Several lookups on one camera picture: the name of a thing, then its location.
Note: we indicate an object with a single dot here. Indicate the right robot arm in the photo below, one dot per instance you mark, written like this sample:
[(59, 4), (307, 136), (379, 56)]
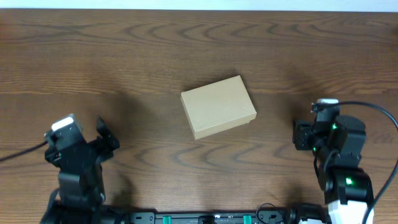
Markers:
[(336, 142)]

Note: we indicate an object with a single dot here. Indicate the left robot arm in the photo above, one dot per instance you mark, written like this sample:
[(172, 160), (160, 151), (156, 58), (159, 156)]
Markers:
[(81, 194)]

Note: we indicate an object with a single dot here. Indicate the cardboard box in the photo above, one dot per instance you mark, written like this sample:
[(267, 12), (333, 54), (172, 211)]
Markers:
[(218, 107)]

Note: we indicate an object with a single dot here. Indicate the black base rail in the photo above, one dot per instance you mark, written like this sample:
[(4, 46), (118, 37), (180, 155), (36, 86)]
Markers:
[(263, 216)]

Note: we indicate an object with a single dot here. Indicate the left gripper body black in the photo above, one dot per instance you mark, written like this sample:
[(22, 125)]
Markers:
[(90, 149)]

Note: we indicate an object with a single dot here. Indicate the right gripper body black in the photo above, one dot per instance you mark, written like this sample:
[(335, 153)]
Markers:
[(304, 134)]

